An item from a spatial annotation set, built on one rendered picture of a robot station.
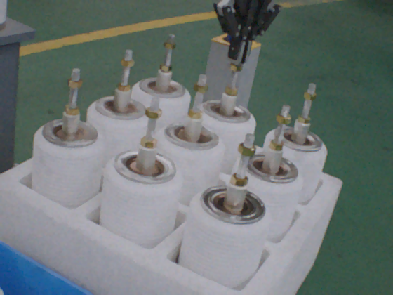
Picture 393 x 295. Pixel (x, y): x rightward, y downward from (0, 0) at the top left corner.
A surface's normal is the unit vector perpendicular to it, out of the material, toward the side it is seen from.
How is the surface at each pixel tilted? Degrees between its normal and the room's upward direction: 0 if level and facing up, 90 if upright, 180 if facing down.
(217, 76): 90
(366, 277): 0
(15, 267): 88
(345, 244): 0
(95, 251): 90
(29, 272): 88
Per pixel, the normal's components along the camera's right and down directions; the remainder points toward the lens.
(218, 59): -0.46, 0.33
